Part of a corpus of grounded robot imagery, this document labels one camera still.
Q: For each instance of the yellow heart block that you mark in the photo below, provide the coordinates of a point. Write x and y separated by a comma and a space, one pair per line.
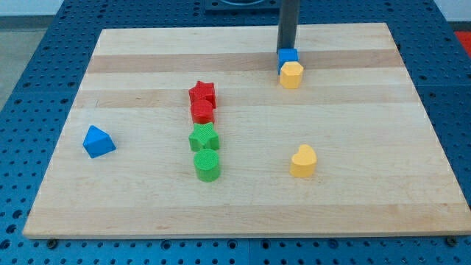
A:
303, 163

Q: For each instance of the blue cube block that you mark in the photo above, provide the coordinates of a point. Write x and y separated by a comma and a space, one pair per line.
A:
286, 55

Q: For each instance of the blue triangle block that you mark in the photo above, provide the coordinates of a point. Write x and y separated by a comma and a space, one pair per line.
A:
97, 142

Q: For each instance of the red star block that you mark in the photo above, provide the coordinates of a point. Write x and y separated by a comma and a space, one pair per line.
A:
203, 90

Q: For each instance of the yellow hexagon block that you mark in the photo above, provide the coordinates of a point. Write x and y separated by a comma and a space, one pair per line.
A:
291, 74

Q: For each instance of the red cylinder block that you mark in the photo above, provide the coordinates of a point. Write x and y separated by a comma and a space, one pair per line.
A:
202, 112

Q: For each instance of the red object at edge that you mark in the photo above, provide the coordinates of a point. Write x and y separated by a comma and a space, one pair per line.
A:
464, 38

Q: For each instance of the green star block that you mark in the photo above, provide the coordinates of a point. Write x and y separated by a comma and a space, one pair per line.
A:
204, 136

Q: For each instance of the dark grey robot arm rod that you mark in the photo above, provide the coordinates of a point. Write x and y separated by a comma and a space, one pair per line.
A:
287, 27

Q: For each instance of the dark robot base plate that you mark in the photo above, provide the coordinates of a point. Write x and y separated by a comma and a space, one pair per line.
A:
226, 5

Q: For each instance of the wooden board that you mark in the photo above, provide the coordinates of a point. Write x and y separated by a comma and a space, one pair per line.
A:
380, 170

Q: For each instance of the green cylinder block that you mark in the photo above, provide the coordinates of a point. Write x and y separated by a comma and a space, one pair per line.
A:
206, 163

